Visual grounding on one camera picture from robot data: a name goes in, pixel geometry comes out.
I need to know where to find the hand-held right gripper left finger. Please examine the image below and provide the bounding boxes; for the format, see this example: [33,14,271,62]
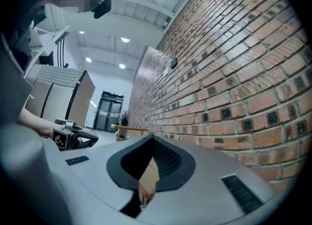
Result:
[121,136,155,181]

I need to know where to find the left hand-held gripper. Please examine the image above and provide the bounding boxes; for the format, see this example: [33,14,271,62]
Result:
[50,118,99,151]

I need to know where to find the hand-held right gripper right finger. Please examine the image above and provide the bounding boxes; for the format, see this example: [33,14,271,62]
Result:
[153,136,182,179]

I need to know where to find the person's left forearm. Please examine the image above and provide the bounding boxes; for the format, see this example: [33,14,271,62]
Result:
[17,108,56,138]

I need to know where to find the wooden shoe bench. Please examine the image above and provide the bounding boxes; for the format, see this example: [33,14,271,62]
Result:
[111,124,150,142]

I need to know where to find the beige partition screen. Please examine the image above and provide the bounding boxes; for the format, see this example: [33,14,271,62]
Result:
[25,65,96,130]

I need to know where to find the black tripod light stand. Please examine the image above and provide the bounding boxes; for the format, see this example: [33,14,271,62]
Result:
[86,100,98,131]

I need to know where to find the black double door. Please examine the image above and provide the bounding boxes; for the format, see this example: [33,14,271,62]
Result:
[93,90,125,133]

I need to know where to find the grey checked panel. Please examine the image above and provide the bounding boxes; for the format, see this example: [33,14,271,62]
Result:
[36,65,86,88]

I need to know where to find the white metal shelf rack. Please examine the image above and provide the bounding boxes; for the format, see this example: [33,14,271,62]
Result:
[23,24,71,74]

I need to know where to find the person's black shirt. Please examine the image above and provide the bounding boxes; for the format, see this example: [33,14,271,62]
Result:
[0,0,62,73]

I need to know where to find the black head camera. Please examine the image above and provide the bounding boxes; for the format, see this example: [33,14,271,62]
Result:
[91,0,113,20]

